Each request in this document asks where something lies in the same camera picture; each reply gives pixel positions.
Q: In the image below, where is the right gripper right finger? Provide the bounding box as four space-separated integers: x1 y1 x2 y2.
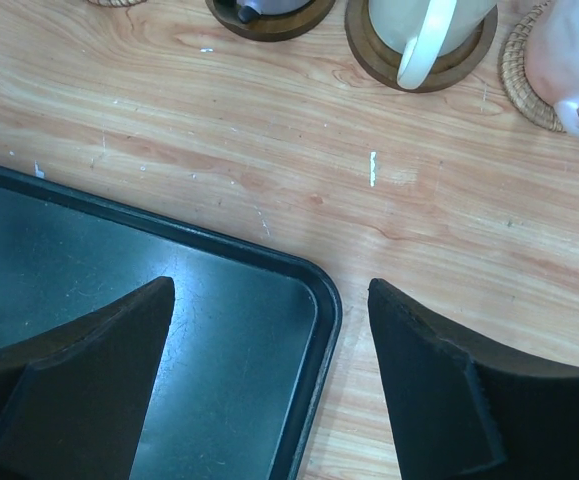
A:
368 278 579 479

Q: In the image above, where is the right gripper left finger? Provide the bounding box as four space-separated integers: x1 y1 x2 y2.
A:
0 276 175 479

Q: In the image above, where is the pink mug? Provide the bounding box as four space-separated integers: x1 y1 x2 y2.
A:
525 0 579 138

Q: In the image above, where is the cream mug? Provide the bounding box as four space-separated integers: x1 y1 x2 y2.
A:
368 0 496 90

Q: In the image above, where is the woven rattan coaster back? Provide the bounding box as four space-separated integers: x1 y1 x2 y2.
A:
87 0 147 8

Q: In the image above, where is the brown coaster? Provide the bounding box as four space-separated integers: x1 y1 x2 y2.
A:
345 1 498 94
206 0 335 42

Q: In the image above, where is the purple mug black handle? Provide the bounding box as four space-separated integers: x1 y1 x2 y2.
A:
236 0 310 24

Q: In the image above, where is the black serving tray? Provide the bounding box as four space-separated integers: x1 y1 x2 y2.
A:
0 167 342 479

